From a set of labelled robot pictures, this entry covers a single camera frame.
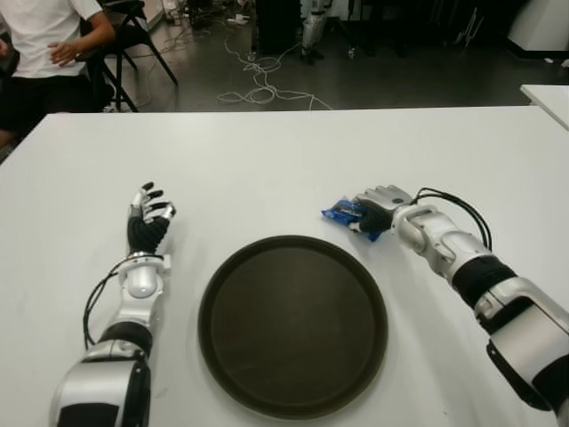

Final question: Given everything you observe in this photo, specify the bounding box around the person in white shirt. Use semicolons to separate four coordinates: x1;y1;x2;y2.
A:
0;0;117;143

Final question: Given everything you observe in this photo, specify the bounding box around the black folding chair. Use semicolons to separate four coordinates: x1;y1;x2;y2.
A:
75;0;179;113

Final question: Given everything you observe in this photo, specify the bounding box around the folded metal stand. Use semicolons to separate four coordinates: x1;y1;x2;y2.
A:
453;4;485;45

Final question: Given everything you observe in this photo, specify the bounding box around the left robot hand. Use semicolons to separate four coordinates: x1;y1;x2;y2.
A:
126;181;178;255

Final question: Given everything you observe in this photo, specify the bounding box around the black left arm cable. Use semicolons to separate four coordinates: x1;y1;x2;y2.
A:
83;260;128;348

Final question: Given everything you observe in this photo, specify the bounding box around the black wheeled chair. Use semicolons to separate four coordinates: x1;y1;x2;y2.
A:
331;0;410;59

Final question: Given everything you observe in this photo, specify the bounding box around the white side table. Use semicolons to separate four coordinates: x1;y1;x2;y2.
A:
519;83;569;133

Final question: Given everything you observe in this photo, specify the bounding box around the blue Oreo package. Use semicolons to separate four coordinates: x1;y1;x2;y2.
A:
320;195;383;244

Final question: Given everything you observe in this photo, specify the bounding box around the round brown tray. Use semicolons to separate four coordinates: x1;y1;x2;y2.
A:
197;234;390;420

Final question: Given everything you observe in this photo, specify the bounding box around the white floor cable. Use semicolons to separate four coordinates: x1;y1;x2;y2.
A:
216;30;334;111

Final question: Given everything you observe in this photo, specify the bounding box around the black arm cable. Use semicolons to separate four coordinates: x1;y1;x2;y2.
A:
413;186;493;250
83;260;128;348

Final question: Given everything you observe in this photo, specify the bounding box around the silver humanoid robot leg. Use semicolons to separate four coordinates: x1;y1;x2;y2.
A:
300;0;333;63

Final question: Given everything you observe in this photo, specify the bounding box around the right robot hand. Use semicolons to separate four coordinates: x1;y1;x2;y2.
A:
349;184;415;235

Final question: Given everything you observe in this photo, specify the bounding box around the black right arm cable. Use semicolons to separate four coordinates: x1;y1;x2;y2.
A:
413;186;493;250

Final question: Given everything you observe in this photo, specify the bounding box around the white cabinet with black base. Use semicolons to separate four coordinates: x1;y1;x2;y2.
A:
506;0;569;59

